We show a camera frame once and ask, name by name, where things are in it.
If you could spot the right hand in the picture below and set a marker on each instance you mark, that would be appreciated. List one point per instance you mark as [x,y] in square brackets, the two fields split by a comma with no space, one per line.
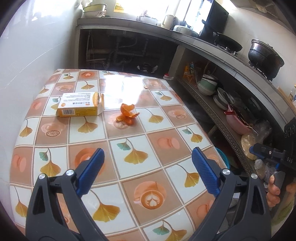
[273,194]

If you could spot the stacked green white bowls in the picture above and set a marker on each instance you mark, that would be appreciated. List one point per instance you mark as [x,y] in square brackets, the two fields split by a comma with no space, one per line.
[207,85]

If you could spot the patterned tablecloth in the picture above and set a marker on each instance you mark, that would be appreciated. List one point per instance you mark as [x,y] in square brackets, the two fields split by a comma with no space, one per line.
[148,188]

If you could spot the dark bucket under counter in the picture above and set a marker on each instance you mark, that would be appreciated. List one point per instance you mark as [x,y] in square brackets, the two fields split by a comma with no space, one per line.
[147,68]

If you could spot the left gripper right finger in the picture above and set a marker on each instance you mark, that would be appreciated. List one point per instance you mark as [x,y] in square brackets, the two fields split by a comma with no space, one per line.
[251,220]

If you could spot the green cuffed white sleeve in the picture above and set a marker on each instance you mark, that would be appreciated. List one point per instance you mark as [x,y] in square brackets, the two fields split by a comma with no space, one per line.
[283,210]

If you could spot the large black cooking pot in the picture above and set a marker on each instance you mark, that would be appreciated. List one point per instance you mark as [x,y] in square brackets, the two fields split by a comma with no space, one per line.
[264,58]

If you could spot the blue plastic trash basket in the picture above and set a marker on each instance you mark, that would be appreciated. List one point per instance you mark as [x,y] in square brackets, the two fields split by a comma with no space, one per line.
[224,157]

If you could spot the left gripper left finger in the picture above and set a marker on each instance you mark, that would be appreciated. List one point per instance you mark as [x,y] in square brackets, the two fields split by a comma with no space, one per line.
[45,220]

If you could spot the black frying pan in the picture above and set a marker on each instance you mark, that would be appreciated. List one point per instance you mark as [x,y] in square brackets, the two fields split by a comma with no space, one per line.
[223,41]

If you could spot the yellow medicine box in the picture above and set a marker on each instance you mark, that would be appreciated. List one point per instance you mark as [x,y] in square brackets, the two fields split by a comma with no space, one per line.
[80,104]

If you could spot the steel pot on counter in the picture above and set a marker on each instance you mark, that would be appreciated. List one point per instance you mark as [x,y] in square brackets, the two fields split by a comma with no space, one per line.
[185,31]

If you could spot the bag of beige grains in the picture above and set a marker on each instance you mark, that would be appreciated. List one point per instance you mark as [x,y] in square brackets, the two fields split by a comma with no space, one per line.
[248,140]

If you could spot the pink plastic basin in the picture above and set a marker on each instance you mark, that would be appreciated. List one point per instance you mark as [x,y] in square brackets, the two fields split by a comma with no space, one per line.
[235,123]

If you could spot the white plates stack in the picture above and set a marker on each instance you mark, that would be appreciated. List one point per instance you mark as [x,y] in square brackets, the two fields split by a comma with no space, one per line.
[220,99]

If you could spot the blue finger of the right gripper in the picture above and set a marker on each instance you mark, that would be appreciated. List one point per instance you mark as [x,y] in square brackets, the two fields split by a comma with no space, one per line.
[262,152]

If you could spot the white kettle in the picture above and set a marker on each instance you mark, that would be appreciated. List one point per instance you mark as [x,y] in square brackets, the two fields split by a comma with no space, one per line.
[167,21]

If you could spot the enamel basin on counter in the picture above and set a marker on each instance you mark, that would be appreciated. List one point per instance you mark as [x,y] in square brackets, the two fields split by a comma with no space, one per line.
[95,11]

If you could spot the orange peel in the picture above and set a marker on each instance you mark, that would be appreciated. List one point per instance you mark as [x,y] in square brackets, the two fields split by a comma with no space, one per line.
[127,115]

